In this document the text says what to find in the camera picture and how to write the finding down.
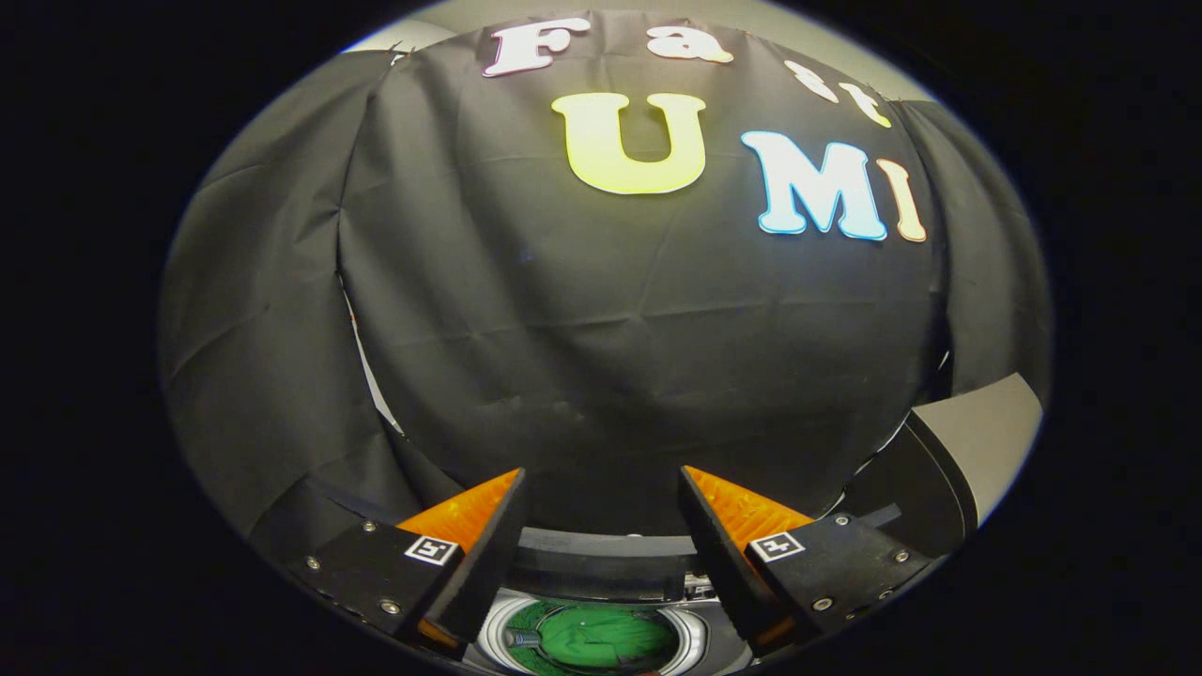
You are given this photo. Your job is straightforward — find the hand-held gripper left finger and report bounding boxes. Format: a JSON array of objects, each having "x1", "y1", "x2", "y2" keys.
[{"x1": 285, "y1": 467, "x2": 531, "y2": 659}]

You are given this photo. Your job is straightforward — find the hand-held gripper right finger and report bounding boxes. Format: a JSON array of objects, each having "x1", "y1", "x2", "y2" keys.
[{"x1": 676, "y1": 464, "x2": 937, "y2": 659}]

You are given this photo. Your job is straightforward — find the grey washing machine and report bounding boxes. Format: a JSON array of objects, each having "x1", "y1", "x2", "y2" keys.
[{"x1": 460, "y1": 586, "x2": 758, "y2": 676}]

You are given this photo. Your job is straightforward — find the green polo shirt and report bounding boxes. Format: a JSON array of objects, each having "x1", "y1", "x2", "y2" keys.
[{"x1": 507, "y1": 601, "x2": 683, "y2": 676}]

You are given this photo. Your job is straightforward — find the beige cabinet with dark frame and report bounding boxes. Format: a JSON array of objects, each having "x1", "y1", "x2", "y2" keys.
[{"x1": 835, "y1": 373, "x2": 1046, "y2": 565}]

